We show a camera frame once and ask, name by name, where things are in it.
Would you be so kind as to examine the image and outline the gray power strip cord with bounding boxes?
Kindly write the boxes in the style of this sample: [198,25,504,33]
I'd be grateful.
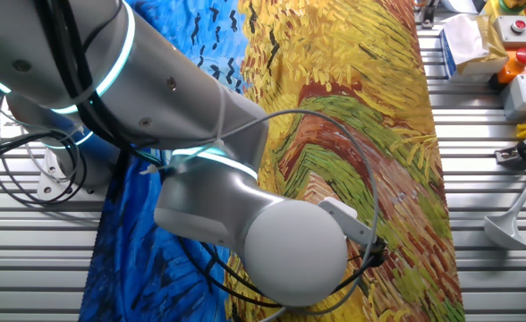
[259,305,291,322]

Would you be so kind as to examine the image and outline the blue white tissue box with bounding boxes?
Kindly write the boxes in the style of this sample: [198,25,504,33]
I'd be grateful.
[439,13,510,81]

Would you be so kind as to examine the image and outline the white paper sheet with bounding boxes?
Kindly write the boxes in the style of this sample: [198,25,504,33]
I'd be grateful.
[439,0,481,14]

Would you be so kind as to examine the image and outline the gray camera cable black plug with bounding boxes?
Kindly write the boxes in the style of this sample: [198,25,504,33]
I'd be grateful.
[173,109,389,317]

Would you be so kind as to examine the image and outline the gray wrist camera with bracket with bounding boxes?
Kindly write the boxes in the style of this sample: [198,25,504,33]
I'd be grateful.
[318,196,379,246]

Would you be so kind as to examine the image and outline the Van Gogh painting cloth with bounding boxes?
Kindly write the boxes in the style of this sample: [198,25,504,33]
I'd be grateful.
[78,0,466,322]

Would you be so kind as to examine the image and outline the gray box green button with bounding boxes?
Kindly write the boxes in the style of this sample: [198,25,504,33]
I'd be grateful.
[500,73,526,121]

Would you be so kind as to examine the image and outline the gray box red button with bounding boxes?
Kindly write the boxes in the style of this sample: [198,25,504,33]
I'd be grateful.
[493,15,526,49]

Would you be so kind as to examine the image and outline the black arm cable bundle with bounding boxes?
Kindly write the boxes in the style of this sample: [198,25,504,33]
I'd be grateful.
[34,0,380,309]

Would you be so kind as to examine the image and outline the yellow green plastic object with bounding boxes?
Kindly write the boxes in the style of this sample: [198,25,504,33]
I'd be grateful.
[484,0,526,19]

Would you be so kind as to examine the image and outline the black looped cables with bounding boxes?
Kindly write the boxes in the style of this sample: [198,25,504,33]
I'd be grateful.
[0,127,89,208]

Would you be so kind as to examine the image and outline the orange emergency stop box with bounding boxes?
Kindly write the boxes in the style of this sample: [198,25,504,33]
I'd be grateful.
[495,47,526,86]

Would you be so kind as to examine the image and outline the small metal bracket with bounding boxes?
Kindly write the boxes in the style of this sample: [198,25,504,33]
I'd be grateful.
[494,145,526,165]

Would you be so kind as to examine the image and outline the metal profile bracket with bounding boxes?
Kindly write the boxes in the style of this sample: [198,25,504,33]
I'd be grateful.
[413,0,441,28]

